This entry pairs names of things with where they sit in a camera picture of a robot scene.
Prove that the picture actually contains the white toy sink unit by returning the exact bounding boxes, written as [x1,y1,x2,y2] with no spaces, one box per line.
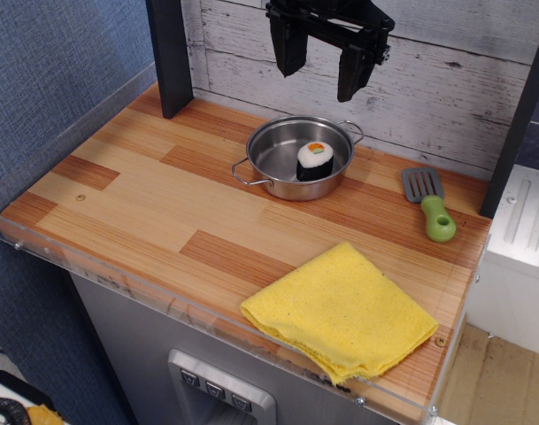
[466,166,539,353]

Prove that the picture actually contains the yellow cloth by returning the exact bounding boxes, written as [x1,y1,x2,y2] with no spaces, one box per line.
[240,243,438,384]

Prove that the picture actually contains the black right post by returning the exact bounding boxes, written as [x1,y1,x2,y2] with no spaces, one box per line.
[479,44,539,219]

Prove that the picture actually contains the toy sushi roll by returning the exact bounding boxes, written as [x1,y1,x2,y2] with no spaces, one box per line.
[296,142,334,182]

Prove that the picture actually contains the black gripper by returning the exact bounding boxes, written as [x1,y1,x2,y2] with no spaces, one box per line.
[266,1,394,102]

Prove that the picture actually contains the yellow object at corner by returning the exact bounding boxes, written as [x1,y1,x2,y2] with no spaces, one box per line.
[26,405,65,425]

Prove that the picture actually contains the grey spatula green handle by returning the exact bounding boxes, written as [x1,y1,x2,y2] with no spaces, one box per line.
[401,167,457,243]

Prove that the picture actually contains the black braided cable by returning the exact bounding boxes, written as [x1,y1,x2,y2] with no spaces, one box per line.
[0,393,29,425]

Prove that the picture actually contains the silver cabinet with dispenser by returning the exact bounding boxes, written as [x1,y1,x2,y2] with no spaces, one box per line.
[67,270,412,425]

